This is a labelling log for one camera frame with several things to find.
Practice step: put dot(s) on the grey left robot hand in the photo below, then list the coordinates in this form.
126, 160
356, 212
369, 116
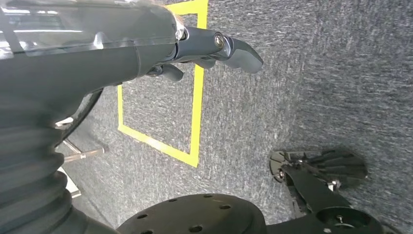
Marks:
80, 71

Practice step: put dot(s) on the stainless steel workbench table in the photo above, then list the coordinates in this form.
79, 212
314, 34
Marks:
90, 152

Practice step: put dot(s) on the yellow floor tape square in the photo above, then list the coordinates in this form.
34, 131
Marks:
195, 113

